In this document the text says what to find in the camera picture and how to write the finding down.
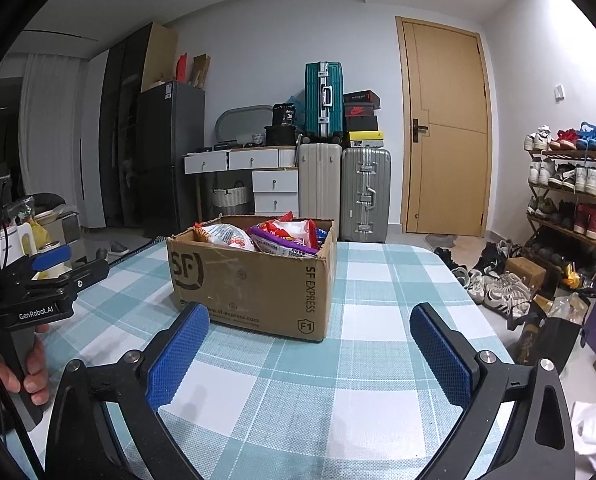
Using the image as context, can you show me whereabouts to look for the brown cardboard box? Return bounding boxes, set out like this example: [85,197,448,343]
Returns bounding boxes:
[166,215,338,343]

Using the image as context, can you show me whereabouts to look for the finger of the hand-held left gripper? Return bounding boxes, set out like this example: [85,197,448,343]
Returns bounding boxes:
[22,258,111,295]
[29,245,74,273]

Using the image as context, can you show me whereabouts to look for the black cable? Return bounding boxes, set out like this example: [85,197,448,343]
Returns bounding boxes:
[0,330,47,480]

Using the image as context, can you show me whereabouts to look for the white red noodle snack packet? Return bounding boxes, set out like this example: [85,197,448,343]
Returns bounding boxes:
[199,222,257,252]

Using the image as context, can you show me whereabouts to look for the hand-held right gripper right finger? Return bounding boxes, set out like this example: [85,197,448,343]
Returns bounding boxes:
[410,302,579,480]

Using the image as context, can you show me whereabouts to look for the black storage bin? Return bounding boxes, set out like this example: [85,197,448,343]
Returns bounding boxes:
[264,125,299,147]

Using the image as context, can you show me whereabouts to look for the purple snack packet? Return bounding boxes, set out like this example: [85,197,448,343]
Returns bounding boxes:
[248,226,320,257]

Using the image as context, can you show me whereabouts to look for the white dressing table with drawers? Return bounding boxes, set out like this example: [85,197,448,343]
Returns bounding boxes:
[183,146,300,217]

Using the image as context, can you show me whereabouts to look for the scattered pile of shoes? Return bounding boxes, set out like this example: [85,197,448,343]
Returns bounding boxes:
[430,232,545,319]

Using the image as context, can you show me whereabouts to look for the small plain cardboard box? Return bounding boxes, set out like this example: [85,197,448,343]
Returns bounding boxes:
[505,257,547,289]

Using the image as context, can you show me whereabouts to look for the cream suitcase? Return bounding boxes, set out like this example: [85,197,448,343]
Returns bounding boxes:
[297,142,343,239]

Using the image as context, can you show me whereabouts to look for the grey slippers pair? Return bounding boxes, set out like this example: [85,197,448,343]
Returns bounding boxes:
[423,233,460,252]

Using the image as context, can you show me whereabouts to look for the woven laundry basket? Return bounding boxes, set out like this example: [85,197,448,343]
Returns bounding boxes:
[211,181,253,216]

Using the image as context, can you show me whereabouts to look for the white curtain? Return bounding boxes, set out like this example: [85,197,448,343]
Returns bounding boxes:
[20,52,87,202]

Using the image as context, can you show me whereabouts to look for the silver suitcase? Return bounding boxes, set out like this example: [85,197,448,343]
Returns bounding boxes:
[340,147,393,244]

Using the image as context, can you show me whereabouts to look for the plain black shoe box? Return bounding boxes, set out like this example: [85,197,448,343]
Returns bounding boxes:
[345,115,379,133]

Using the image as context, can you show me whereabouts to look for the tan wooden door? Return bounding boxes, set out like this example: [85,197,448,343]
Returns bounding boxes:
[395,16,494,239]

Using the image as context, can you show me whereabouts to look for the white cloth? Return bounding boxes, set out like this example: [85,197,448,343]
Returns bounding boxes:
[570,400,596,472]

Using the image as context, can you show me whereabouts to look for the tan cardboard sheet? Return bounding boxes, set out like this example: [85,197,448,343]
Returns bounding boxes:
[143,24,179,92]

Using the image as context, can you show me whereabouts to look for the teal suitcase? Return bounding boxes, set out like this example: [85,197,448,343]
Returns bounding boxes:
[304,61,345,144]

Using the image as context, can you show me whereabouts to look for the dark wardrobe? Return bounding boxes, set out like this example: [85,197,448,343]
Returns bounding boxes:
[99,22,154,232]

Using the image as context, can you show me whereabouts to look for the black bag with white print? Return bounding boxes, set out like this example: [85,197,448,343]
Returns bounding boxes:
[272,103,297,127]

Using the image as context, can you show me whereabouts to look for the yellow plastic bag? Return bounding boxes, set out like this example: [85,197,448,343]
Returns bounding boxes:
[28,217,49,252]

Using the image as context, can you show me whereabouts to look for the person's left hand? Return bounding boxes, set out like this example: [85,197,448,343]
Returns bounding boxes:
[0,323,52,412]

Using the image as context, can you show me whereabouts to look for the dark grey refrigerator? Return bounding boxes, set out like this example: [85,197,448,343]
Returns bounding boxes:
[137,80,207,239]

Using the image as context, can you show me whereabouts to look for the small yellow bag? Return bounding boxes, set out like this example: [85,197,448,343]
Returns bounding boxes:
[560,262,584,289]

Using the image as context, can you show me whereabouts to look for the dark slippers pair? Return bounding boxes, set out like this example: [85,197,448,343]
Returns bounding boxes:
[95,241,130,261]

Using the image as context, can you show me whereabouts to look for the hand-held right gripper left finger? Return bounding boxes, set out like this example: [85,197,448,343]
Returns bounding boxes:
[45,302,211,480]

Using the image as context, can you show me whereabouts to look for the black gift bag gold print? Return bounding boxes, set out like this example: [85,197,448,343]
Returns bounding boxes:
[508,302,584,377]

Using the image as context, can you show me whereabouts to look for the red and white snack packet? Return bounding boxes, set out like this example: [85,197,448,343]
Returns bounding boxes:
[284,219,319,248]

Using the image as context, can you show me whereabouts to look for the oval grey-framed mirror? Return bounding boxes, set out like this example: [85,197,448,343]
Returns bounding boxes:
[214,104,274,147]

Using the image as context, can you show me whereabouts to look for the shoe rack with shoes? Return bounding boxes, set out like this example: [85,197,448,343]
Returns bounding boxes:
[523,121,596,241]

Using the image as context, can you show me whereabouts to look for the large red snack packet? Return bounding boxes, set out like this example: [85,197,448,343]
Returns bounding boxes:
[257,212,295,239]

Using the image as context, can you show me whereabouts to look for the brown paper bag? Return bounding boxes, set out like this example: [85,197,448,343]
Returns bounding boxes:
[192,54,212,89]

